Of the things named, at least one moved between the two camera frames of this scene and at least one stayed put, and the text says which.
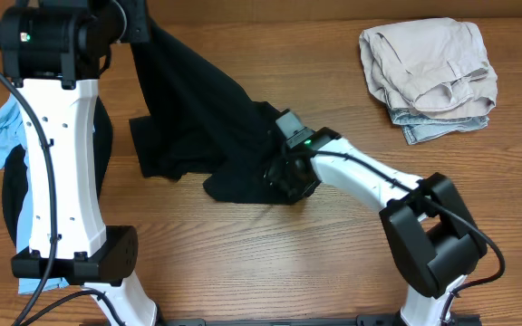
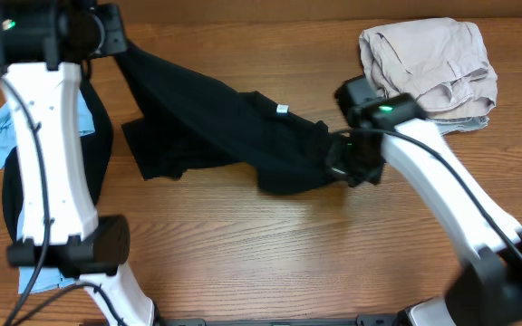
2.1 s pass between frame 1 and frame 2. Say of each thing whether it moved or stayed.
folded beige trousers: stayed
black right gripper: moved
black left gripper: moved
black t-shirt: moved
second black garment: stayed
